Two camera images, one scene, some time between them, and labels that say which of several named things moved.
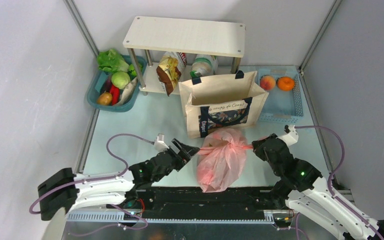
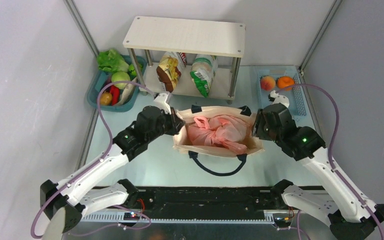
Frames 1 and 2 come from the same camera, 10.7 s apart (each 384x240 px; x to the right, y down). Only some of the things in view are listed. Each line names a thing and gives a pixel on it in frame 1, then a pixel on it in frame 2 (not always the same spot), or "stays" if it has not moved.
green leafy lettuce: x=110 y=61 stays
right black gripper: x=262 y=149 → x=259 y=125
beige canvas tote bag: x=230 y=102 → x=218 y=131
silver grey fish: x=127 y=92 stays
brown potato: x=104 y=98 stays
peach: x=267 y=82 stays
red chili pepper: x=115 y=94 stays
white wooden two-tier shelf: x=148 y=35 stays
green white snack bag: x=203 y=65 stays
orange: x=286 y=84 stays
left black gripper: x=178 y=155 → x=176 y=123
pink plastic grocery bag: x=222 y=159 → x=223 y=130
